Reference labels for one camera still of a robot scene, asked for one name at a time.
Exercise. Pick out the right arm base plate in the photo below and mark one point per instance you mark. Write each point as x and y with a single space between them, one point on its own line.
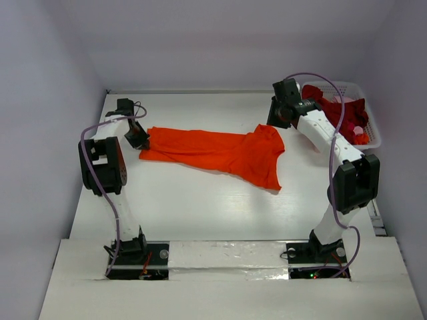
317 266

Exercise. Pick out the dark red t shirt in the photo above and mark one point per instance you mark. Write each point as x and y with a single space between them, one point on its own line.
331 109

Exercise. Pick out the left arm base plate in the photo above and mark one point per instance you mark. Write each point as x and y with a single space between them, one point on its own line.
152 267

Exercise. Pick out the white plastic basket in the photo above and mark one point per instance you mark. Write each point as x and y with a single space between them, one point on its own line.
350 91

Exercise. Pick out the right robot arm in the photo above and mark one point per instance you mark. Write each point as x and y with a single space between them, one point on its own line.
353 176

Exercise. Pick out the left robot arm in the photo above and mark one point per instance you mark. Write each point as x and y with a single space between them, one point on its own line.
104 172

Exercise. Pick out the orange t shirt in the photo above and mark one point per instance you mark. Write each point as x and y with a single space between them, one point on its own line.
252 156

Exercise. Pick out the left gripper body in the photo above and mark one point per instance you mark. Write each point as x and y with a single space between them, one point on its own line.
137 124

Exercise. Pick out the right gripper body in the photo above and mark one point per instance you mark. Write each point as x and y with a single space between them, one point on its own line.
275 113

